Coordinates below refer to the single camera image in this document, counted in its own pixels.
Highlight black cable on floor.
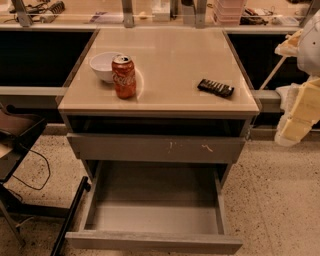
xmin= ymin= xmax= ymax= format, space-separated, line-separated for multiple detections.
xmin=11 ymin=143 xmax=52 ymax=192

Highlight pink stacked trays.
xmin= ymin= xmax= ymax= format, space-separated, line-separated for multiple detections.
xmin=212 ymin=0 xmax=247 ymax=26

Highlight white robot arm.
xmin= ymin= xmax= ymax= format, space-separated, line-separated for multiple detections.
xmin=274 ymin=10 xmax=320 ymax=147

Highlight red coca-cola can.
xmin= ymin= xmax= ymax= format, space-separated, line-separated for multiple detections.
xmin=112 ymin=54 xmax=136 ymax=99

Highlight black power strip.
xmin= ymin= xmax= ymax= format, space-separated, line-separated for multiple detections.
xmin=39 ymin=0 xmax=65 ymax=23

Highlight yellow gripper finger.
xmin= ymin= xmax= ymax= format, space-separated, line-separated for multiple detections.
xmin=274 ymin=78 xmax=320 ymax=147
xmin=275 ymin=29 xmax=303 ymax=57

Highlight white box on shelf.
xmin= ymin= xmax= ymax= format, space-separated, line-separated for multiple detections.
xmin=152 ymin=0 xmax=170 ymax=22

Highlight grey drawer cabinet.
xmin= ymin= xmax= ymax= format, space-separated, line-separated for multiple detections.
xmin=59 ymin=27 xmax=259 ymax=179

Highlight black chair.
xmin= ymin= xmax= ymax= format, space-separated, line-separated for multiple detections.
xmin=0 ymin=105 xmax=91 ymax=256

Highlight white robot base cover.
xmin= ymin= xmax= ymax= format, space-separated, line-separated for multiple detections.
xmin=276 ymin=83 xmax=300 ymax=111

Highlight white ceramic bowl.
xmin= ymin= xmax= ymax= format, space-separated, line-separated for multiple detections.
xmin=90 ymin=52 xmax=119 ymax=83

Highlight closed grey top drawer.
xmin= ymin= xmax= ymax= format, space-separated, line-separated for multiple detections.
xmin=67 ymin=133 xmax=245 ymax=163

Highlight open grey middle drawer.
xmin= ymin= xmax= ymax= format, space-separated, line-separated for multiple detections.
xmin=66 ymin=161 xmax=242 ymax=255

